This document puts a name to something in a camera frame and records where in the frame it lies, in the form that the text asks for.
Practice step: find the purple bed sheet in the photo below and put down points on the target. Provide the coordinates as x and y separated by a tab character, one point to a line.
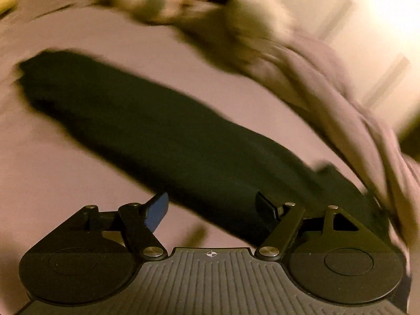
98	39

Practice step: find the black pants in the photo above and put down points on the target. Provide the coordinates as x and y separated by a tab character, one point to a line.
157	128

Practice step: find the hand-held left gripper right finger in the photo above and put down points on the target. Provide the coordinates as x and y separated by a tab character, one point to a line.
265	207

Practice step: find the beige plush toy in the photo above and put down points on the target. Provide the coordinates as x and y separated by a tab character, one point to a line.
183	0

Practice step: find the white wardrobe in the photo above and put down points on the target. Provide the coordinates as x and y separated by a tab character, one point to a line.
367	39

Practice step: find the purple duvet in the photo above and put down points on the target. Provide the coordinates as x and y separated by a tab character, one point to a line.
328	82

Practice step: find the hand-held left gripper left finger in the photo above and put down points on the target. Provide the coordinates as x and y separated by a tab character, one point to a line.
157	210

